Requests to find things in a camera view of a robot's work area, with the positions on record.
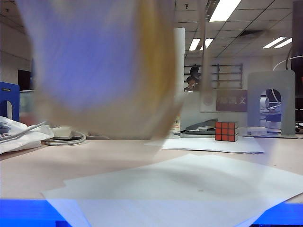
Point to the beige canvas tote bag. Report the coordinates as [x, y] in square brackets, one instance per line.
[94, 71]

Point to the white plastic bag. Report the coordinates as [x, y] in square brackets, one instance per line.
[14, 139]

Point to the clear plastic C100 bottle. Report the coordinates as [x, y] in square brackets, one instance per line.
[176, 125]

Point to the frosted desk partition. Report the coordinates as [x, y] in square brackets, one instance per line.
[194, 111]

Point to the seated person with black hair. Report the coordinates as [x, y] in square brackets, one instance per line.
[189, 82]

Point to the grey flat metal plate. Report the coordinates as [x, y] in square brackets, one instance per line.
[197, 136]

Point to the grey stapler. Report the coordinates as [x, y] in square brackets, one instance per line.
[202, 126]

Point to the black office chair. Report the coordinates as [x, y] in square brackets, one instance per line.
[195, 72]

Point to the white board panel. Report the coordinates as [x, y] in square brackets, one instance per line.
[180, 59]

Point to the coloured Rubik's cube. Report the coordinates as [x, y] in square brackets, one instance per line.
[225, 132]

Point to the purple and white name sign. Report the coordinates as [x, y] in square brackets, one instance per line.
[232, 101]

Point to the fluorescent ceiling light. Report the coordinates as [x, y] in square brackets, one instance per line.
[277, 42]
[195, 44]
[225, 10]

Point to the pale yellow tissue pack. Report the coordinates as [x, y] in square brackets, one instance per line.
[253, 131]

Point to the small white desk fan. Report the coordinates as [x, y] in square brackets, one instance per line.
[264, 103]

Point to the black background monitors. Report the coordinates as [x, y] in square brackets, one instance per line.
[23, 80]

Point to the grey metal bookend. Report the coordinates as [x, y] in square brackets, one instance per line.
[287, 106]

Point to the blue metal bookend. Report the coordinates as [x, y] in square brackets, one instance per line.
[10, 92]

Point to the black computer monitor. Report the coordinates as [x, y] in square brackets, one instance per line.
[298, 35]

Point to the black wall rack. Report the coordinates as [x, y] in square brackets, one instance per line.
[227, 75]

